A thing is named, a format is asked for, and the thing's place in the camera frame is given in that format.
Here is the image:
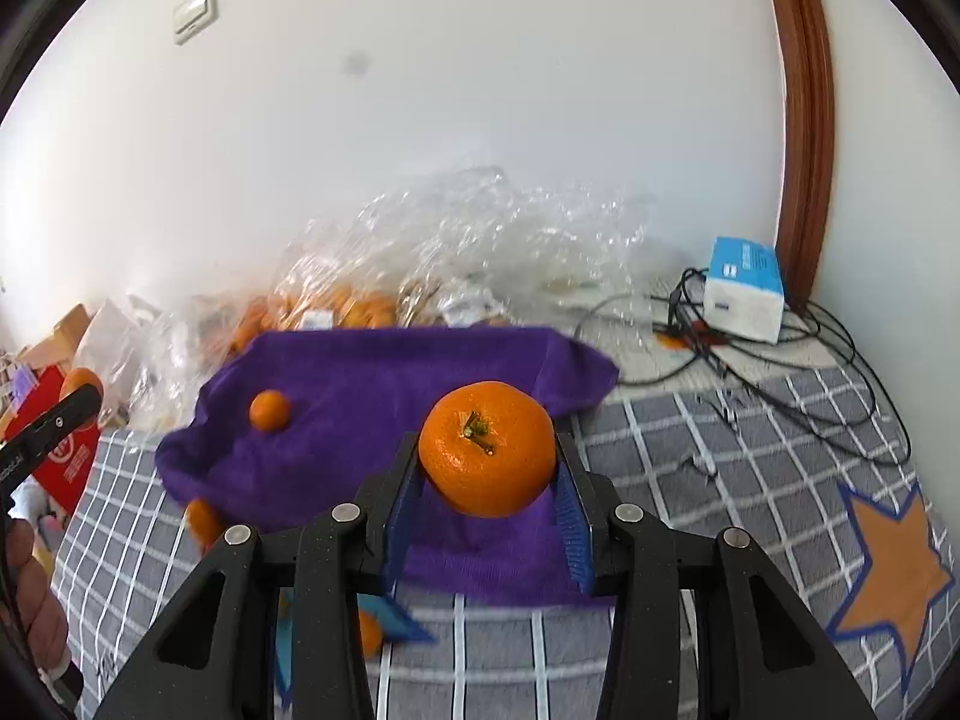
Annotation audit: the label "clear plastic bag with mandarins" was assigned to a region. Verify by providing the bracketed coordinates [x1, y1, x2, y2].
[225, 217, 410, 361]

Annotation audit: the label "blue and white tissue pack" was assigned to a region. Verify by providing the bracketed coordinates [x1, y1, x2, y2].
[703, 236, 787, 344]

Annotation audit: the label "brown wooden door frame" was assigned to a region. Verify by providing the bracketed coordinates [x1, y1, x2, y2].
[756, 0, 838, 314]

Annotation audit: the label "tangled black cables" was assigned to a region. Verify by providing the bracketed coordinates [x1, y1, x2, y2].
[574, 266, 912, 467]

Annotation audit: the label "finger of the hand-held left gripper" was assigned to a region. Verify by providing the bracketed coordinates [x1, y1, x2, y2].
[34, 385, 104, 452]

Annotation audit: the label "pile of bagged mandarins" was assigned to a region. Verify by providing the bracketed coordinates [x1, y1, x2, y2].
[231, 283, 400, 352]

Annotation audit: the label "clear plastic bag with longans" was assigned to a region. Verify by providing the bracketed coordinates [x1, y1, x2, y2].
[394, 163, 655, 332]

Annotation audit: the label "red cardboard box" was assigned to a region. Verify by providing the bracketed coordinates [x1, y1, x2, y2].
[4, 364, 103, 517]

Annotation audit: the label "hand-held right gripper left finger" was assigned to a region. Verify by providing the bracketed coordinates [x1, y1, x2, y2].
[94, 431, 421, 720]

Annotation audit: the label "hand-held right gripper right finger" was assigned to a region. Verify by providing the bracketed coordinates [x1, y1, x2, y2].
[553, 433, 878, 720]

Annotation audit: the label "white paper bag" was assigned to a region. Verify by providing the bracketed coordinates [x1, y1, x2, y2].
[75, 298, 162, 392]

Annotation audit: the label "brown cardboard box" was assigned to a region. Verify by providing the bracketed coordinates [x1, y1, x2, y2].
[15, 303, 92, 370]

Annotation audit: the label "crumpled clear plastic bag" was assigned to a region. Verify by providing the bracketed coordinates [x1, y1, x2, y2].
[124, 296, 230, 432]

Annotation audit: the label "large mandarin with stem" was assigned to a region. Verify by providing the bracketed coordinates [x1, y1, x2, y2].
[418, 381, 557, 518]

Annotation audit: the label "person's left hand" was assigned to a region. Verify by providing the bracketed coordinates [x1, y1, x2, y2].
[0, 517, 73, 680]

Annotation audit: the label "beige wall switch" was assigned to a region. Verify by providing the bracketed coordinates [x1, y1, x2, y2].
[172, 0, 219, 46]

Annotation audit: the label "pile of bagged longans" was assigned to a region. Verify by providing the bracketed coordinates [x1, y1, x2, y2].
[397, 277, 518, 329]

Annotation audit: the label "purple towel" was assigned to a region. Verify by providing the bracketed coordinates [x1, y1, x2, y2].
[154, 325, 622, 605]

